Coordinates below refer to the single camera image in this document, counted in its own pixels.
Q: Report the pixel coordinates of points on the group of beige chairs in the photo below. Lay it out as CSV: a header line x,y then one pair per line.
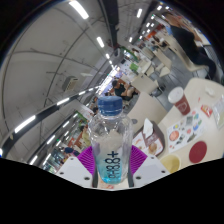
x,y
145,83

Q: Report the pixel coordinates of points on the beige chair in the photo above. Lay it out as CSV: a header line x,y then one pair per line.
x,y
146,106

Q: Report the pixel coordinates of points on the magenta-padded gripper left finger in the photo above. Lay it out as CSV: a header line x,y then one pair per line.
x,y
86,160

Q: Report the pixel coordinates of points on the ceiling air unit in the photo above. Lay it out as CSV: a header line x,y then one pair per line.
x,y
70,83

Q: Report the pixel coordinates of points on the flat round red coaster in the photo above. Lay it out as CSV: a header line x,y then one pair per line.
x,y
198,152

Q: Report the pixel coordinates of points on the ceiling lights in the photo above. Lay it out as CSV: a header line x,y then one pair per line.
x,y
78,8

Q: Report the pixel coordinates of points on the small white packet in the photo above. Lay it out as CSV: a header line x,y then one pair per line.
x,y
210,92

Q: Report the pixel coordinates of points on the cream mug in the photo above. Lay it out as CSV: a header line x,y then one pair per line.
x,y
170,163

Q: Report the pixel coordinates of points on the clear blue-capped water bottle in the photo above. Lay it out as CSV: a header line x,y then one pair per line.
x,y
110,133

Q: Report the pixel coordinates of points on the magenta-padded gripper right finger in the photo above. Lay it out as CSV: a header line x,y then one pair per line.
x,y
137,160

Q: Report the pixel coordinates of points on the small red packet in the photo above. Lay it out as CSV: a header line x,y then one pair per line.
x,y
206,110

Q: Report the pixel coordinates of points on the red paper cup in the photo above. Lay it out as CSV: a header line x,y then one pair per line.
x,y
181,103

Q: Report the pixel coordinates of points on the white crumpled napkin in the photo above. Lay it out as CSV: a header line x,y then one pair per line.
x,y
148,128

